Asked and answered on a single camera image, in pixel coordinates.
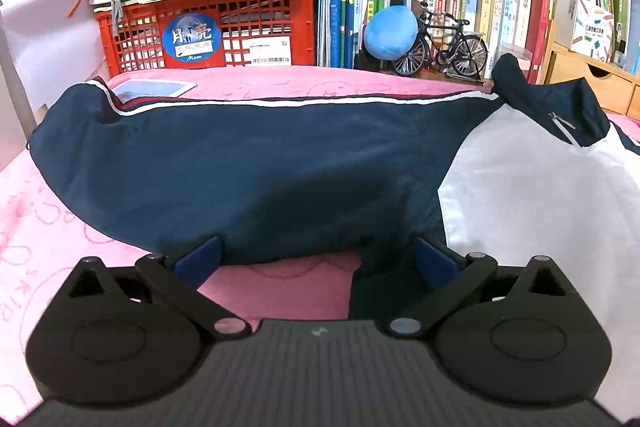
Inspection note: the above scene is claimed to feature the white paper sheet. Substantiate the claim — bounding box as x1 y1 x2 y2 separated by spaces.
0 0 109 108

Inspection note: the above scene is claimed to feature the white cabinet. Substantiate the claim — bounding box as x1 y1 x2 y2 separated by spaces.
0 21 29 158

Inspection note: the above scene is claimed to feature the blue round plush ball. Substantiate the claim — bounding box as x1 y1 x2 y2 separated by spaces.
363 5 419 60

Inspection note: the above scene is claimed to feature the white box with pencil print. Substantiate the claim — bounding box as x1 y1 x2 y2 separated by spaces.
554 0 617 64

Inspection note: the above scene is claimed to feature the white tablet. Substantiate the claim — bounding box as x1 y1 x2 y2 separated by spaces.
112 78 199 104

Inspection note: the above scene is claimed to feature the wooden drawer organizer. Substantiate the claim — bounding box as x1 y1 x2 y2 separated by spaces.
537 42 640 121

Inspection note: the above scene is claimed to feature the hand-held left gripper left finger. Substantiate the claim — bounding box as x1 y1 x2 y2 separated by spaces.
57 236 252 342

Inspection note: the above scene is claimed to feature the pink bunny print blanket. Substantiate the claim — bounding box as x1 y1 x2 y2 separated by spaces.
0 64 640 413

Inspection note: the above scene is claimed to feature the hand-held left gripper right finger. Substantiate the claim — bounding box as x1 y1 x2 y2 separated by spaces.
386 236 581 339

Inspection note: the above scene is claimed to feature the black model bicycle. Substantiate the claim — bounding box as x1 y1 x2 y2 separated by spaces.
390 1 489 82

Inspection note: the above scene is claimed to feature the navy and white jacket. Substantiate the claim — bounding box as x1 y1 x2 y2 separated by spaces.
29 52 640 410

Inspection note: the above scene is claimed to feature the red plastic crate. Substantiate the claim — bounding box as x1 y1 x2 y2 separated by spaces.
95 0 319 76

